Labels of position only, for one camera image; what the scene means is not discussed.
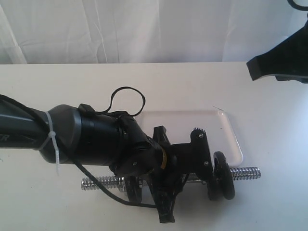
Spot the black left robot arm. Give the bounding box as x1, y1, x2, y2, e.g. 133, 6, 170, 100
0, 95, 190, 223

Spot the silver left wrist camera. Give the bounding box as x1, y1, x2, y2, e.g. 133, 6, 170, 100
190, 128, 213, 183

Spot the white backdrop curtain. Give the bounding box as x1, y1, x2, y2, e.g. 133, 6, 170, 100
0, 0, 308, 64

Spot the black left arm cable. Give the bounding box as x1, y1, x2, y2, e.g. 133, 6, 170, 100
0, 87, 159, 207

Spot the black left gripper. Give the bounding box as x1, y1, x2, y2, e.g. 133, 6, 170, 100
144, 126, 190, 223

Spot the chrome threaded dumbbell bar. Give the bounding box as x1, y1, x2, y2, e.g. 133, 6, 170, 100
80, 167, 261, 193

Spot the white zip tie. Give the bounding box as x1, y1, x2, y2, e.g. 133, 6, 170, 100
45, 112, 60, 176

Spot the black weight plate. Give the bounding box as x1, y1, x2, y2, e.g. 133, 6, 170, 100
213, 151, 235, 200
207, 154, 224, 202
125, 176, 142, 206

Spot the white plastic tray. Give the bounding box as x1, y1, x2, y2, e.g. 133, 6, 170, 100
136, 109, 243, 167

